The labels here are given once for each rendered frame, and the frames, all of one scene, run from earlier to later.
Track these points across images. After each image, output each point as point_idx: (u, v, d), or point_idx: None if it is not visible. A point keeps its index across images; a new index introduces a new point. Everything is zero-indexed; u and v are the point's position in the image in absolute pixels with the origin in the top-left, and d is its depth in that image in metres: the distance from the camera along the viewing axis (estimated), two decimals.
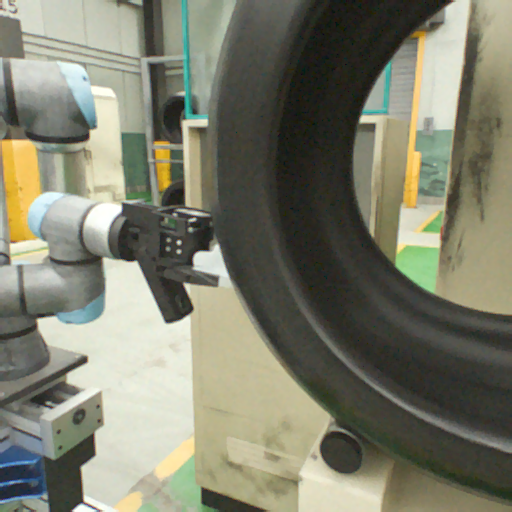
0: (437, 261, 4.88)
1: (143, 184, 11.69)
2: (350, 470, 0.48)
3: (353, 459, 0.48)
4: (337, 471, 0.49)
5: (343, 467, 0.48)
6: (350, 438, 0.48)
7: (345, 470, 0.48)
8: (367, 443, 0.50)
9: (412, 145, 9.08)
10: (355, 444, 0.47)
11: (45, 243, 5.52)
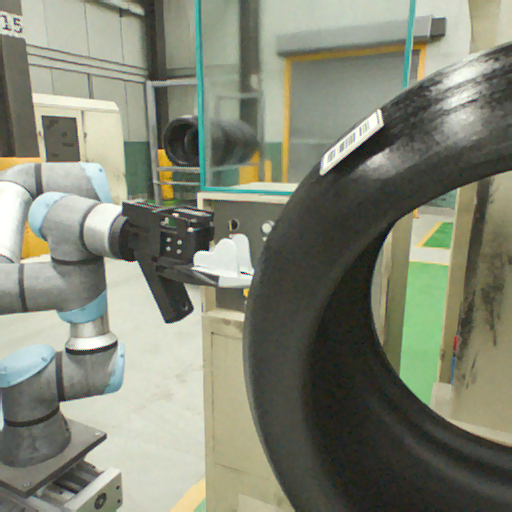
0: (439, 279, 4.91)
1: (145, 192, 11.72)
2: None
3: None
4: None
5: None
6: None
7: None
8: None
9: None
10: None
11: (50, 260, 5.56)
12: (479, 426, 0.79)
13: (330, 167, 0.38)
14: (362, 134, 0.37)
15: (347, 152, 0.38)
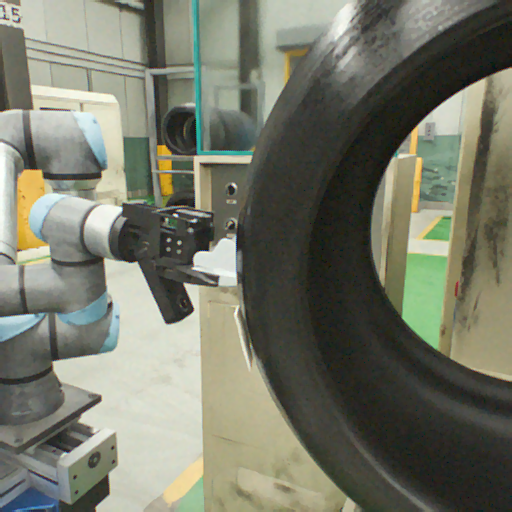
0: (439, 270, 4.89)
1: (144, 188, 11.70)
2: None
3: None
4: None
5: None
6: None
7: None
8: None
9: (413, 150, 9.09)
10: None
11: (48, 251, 5.53)
12: (481, 370, 0.76)
13: (248, 363, 0.46)
14: (237, 329, 0.46)
15: (245, 345, 0.46)
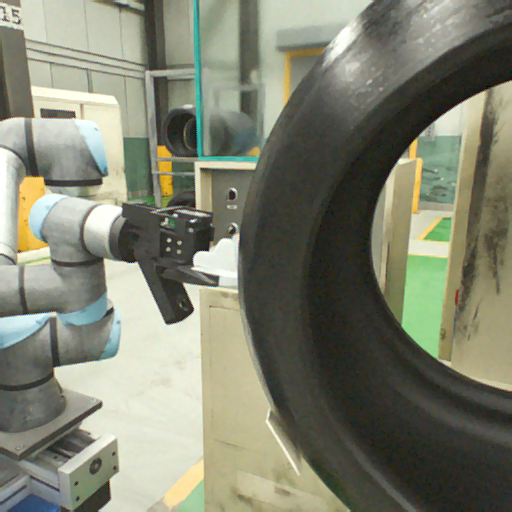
0: (439, 271, 4.89)
1: (145, 189, 11.70)
2: None
3: None
4: None
5: None
6: None
7: None
8: None
9: (413, 151, 9.09)
10: None
11: (48, 252, 5.54)
12: (481, 379, 0.77)
13: (294, 466, 0.46)
14: (273, 435, 0.47)
15: (286, 448, 0.47)
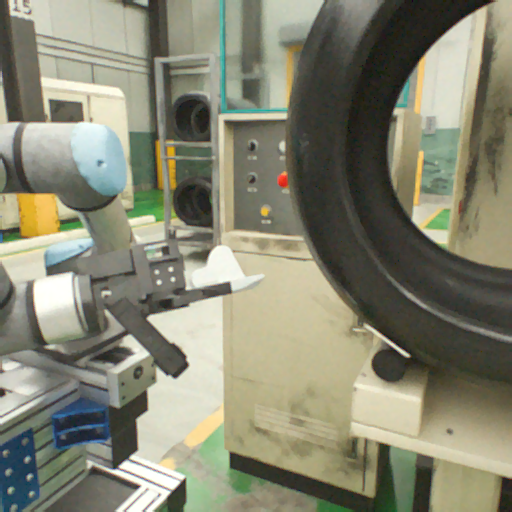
0: None
1: (148, 183, 11.82)
2: (381, 377, 0.63)
3: (392, 377, 0.62)
4: (372, 368, 0.63)
5: (380, 372, 0.63)
6: (406, 369, 0.61)
7: (379, 374, 0.63)
8: None
9: None
10: (404, 373, 0.62)
11: (58, 239, 5.66)
12: None
13: (402, 351, 0.57)
14: (376, 335, 0.58)
15: (390, 342, 0.58)
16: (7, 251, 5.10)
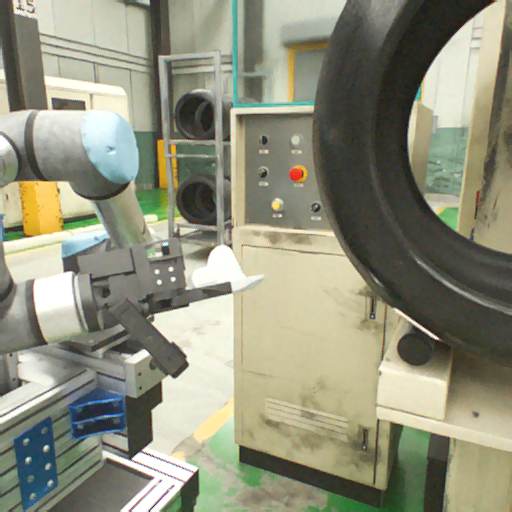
0: None
1: (150, 182, 11.83)
2: (407, 361, 0.63)
3: (418, 361, 0.63)
4: (398, 352, 0.64)
5: (406, 356, 0.63)
6: (432, 352, 0.62)
7: (404, 358, 0.63)
8: None
9: None
10: (430, 357, 0.62)
11: (61, 237, 5.67)
12: None
13: (430, 333, 0.57)
14: (404, 318, 0.59)
15: (418, 324, 0.58)
16: (11, 249, 5.11)
